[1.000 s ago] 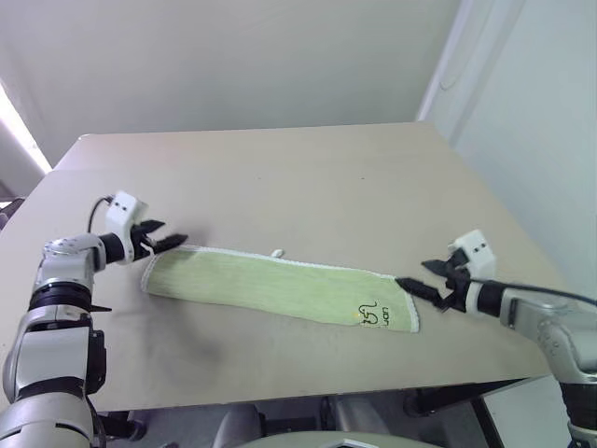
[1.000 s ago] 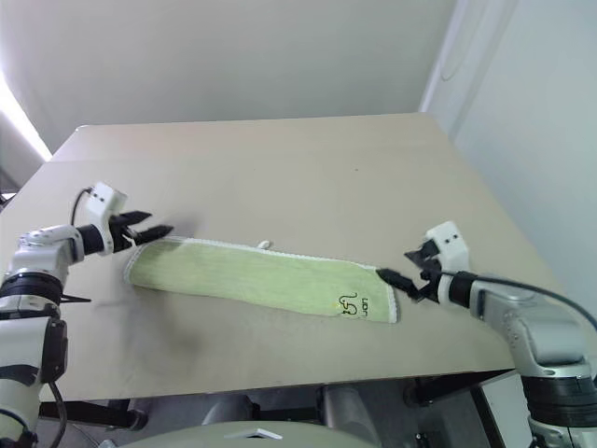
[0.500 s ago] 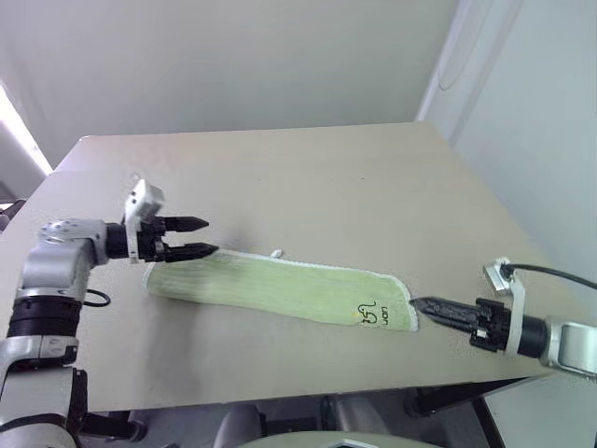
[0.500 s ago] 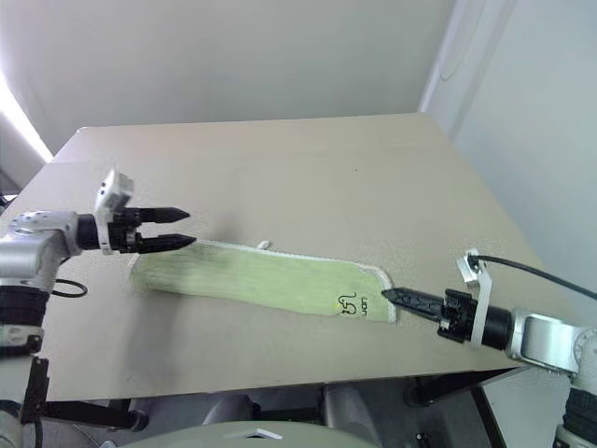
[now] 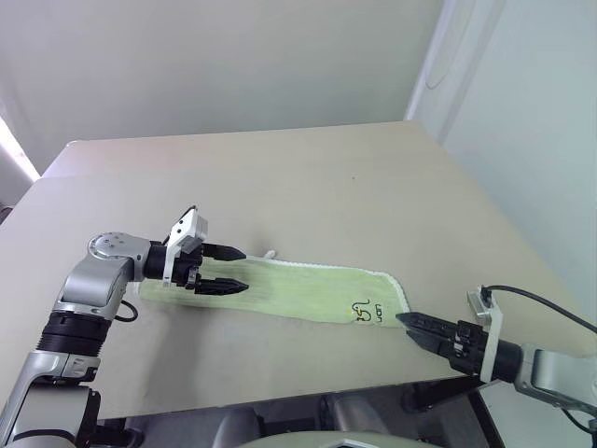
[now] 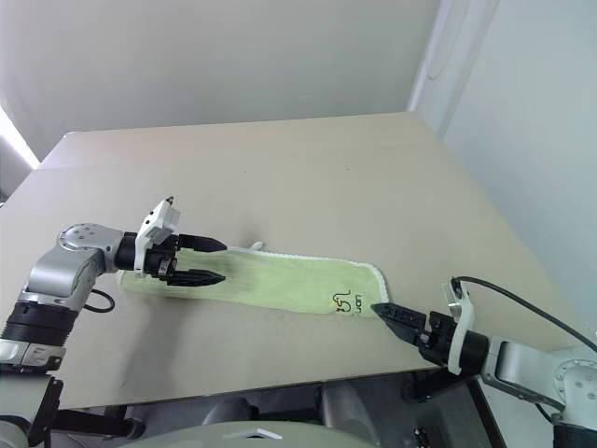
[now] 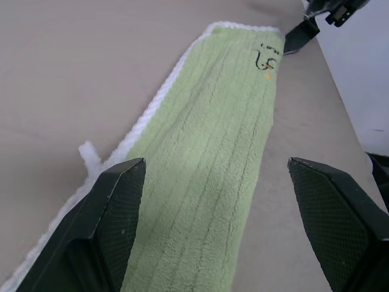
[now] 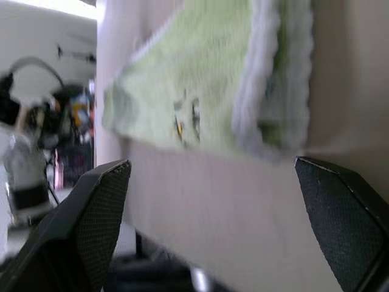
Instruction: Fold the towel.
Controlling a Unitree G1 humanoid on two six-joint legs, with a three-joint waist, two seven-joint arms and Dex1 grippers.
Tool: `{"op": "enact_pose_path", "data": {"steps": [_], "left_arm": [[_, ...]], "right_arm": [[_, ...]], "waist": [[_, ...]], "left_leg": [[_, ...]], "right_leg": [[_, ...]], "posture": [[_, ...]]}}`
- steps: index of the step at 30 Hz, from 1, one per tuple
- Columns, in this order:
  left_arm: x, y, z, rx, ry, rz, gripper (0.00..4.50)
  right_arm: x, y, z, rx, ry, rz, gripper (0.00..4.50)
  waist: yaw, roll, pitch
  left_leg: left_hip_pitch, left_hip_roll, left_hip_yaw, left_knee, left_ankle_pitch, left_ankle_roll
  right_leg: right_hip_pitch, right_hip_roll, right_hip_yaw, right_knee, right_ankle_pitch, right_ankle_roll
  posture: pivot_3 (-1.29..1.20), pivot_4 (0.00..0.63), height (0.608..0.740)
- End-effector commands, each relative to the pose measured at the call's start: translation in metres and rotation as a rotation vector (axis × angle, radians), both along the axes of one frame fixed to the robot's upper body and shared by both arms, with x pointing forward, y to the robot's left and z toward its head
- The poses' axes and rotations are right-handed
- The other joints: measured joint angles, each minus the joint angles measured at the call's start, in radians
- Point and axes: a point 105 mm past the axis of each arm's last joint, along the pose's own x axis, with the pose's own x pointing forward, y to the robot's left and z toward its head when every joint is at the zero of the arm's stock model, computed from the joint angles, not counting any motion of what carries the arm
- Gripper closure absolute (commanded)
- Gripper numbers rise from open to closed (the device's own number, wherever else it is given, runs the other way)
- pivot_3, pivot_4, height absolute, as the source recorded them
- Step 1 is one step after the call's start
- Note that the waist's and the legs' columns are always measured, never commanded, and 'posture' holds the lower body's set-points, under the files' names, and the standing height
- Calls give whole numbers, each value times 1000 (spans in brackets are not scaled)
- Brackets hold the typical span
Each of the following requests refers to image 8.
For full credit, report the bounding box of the dark robot body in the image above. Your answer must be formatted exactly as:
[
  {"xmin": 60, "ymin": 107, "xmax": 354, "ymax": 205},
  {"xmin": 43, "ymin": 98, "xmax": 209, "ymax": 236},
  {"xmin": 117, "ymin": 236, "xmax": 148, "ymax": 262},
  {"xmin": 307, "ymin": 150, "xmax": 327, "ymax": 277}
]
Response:
[{"xmin": 105, "ymin": 231, "xmax": 235, "ymax": 292}]

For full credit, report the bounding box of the green towel with white edge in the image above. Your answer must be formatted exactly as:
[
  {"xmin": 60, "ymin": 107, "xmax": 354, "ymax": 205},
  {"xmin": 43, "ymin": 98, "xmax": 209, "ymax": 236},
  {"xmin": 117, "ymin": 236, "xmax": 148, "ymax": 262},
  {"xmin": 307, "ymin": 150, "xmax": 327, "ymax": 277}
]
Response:
[{"xmin": 102, "ymin": 0, "xmax": 314, "ymax": 161}]

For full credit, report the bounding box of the dark background equipment clutter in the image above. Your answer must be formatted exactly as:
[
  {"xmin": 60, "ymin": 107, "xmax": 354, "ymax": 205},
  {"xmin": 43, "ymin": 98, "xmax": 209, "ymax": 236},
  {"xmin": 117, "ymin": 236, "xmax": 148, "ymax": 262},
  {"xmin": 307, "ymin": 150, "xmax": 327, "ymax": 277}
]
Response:
[{"xmin": 42, "ymin": 79, "xmax": 96, "ymax": 191}]

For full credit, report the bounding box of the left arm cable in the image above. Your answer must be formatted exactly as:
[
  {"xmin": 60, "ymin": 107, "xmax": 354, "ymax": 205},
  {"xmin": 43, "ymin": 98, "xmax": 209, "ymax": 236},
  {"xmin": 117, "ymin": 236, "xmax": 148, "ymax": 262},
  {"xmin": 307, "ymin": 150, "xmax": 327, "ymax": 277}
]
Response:
[{"xmin": 8, "ymin": 56, "xmax": 66, "ymax": 88}]

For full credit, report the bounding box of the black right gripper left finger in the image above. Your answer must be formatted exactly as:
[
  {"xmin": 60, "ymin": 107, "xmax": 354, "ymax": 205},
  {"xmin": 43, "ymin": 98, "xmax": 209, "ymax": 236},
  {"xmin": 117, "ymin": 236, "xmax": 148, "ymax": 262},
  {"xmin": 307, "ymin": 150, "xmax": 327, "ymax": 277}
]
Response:
[{"xmin": 0, "ymin": 159, "xmax": 133, "ymax": 292}]

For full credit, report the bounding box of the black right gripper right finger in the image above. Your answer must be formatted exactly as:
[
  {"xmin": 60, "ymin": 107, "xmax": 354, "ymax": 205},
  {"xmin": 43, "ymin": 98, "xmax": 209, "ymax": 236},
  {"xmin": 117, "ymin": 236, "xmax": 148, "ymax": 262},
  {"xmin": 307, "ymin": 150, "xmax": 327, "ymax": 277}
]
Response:
[{"xmin": 294, "ymin": 156, "xmax": 389, "ymax": 292}]

